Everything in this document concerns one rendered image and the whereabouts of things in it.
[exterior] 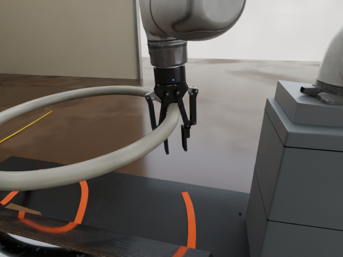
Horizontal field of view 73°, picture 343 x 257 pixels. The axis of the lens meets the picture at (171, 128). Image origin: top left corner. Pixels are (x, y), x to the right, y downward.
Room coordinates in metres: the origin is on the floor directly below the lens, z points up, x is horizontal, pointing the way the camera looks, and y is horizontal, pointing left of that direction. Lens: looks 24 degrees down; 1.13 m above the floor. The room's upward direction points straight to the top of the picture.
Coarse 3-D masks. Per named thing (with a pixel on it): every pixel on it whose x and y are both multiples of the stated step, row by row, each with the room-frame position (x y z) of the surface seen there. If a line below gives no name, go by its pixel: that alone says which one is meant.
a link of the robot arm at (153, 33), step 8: (144, 0) 0.50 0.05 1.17; (144, 8) 0.50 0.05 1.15; (144, 16) 0.51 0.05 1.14; (152, 16) 0.46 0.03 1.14; (144, 24) 0.52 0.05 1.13; (152, 24) 0.49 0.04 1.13; (152, 32) 0.51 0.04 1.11; (160, 32) 0.49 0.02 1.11; (152, 40) 0.52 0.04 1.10; (160, 40) 0.51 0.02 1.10; (168, 40) 0.51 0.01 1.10
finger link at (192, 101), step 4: (196, 88) 0.56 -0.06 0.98; (192, 92) 0.56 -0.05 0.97; (196, 92) 0.56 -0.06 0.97; (192, 96) 0.56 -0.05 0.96; (196, 96) 0.56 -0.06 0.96; (192, 100) 0.56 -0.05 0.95; (196, 100) 0.56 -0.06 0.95; (192, 104) 0.56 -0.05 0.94; (196, 104) 0.56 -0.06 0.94; (192, 108) 0.56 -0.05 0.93; (196, 108) 0.56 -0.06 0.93; (192, 112) 0.56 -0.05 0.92; (196, 112) 0.56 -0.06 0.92; (192, 116) 0.56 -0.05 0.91; (196, 116) 0.56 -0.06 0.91; (192, 120) 0.56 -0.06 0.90; (196, 120) 0.56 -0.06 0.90
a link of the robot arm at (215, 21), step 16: (160, 0) 0.39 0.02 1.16; (176, 0) 0.34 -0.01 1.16; (192, 0) 0.33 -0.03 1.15; (208, 0) 0.32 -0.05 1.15; (224, 0) 0.33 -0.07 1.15; (240, 0) 0.33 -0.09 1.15; (160, 16) 0.40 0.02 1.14; (176, 16) 0.35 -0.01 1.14; (192, 16) 0.33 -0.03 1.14; (208, 16) 0.32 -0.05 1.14; (224, 16) 0.33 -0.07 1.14; (240, 16) 0.35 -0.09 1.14; (176, 32) 0.38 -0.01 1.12; (192, 32) 0.35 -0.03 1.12; (208, 32) 0.34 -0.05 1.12; (224, 32) 0.35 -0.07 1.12
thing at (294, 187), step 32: (288, 128) 0.72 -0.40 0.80; (320, 128) 0.72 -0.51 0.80; (256, 160) 1.07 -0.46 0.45; (288, 160) 0.70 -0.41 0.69; (320, 160) 0.68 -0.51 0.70; (256, 192) 0.95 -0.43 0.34; (288, 192) 0.69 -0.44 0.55; (320, 192) 0.67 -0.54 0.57; (256, 224) 0.84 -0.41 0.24; (288, 224) 0.69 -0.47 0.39; (320, 224) 0.67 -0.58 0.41; (256, 256) 0.74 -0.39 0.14; (288, 256) 0.68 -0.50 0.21; (320, 256) 0.66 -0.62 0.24
